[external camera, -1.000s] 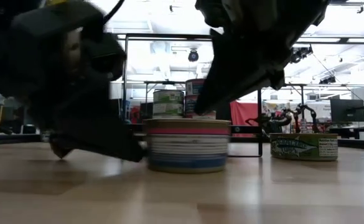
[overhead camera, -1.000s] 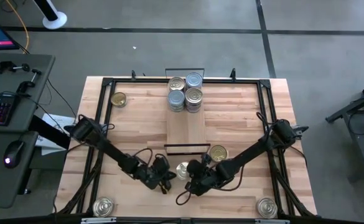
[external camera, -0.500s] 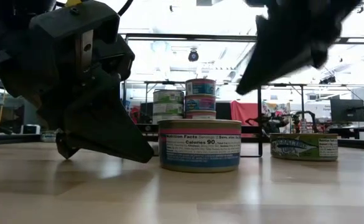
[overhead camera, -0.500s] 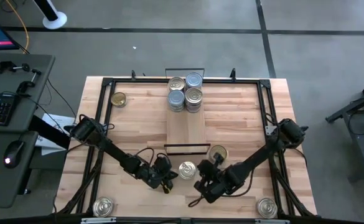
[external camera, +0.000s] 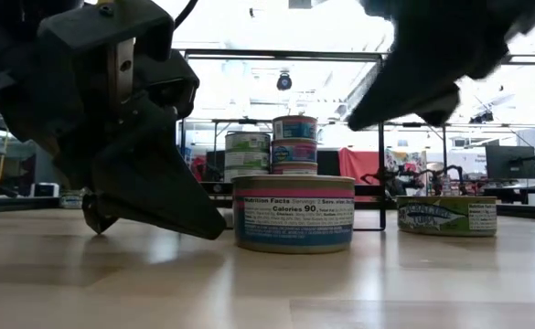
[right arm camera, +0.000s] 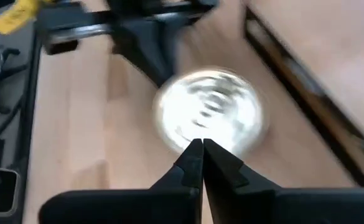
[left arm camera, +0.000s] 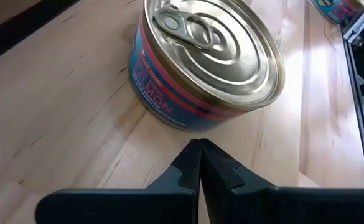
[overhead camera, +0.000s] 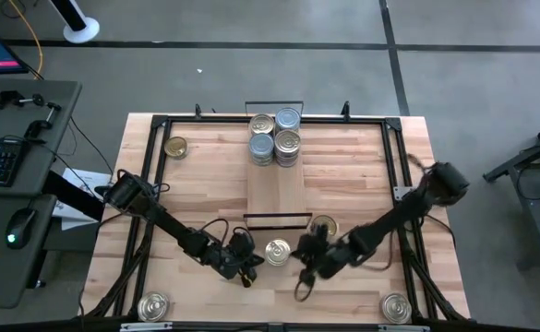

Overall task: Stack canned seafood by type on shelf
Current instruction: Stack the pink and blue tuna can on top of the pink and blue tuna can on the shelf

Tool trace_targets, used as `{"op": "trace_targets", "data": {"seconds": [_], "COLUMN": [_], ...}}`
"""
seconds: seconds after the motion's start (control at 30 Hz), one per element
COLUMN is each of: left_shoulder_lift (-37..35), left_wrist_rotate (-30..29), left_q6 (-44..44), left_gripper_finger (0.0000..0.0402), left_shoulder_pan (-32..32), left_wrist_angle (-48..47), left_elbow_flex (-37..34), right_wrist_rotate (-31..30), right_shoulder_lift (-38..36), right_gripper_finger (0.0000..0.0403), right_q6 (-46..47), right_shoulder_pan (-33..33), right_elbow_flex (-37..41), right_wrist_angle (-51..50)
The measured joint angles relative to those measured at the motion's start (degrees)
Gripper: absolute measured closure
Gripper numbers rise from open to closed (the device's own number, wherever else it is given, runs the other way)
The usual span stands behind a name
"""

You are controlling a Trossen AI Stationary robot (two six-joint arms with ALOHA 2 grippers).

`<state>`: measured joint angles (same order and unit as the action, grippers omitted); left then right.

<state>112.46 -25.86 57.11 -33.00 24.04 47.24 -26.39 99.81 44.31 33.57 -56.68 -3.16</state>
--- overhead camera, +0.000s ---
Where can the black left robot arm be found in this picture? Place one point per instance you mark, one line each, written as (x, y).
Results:
(159, 216)

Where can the deep gold seafood can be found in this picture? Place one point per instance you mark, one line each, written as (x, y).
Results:
(176, 147)

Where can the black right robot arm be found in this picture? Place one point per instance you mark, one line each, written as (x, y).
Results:
(399, 212)

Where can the grey metal bracket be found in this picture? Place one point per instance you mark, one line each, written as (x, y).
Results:
(146, 327)
(403, 328)

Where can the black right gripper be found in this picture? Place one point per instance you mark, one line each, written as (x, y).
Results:
(322, 256)

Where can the white paper sheet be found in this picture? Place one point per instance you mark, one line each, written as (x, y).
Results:
(68, 220)

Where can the black desk clamp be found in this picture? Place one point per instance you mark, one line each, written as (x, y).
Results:
(8, 98)
(39, 125)

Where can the dark grey computer desk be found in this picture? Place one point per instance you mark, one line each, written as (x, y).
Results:
(2, 276)

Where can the black aluminium table frame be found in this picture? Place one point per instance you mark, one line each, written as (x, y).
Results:
(393, 123)

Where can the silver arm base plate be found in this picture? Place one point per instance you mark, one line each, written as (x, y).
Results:
(401, 191)

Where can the black computer mouse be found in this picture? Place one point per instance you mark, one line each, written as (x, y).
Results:
(20, 228)

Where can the black equipment stand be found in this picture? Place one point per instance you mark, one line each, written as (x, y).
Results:
(539, 216)

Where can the white pole stand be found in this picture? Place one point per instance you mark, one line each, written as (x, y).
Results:
(81, 30)

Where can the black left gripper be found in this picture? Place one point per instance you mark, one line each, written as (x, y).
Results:
(232, 258)

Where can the wooden shelf with black frame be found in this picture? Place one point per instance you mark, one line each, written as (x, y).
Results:
(276, 193)

